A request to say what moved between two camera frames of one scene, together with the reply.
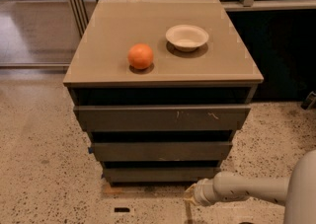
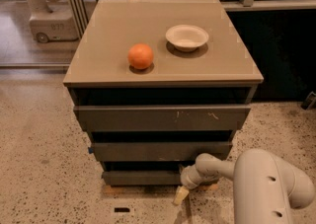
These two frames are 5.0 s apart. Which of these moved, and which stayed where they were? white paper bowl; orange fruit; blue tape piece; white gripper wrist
Moved: white gripper wrist
Stayed: blue tape piece; white paper bowl; orange fruit
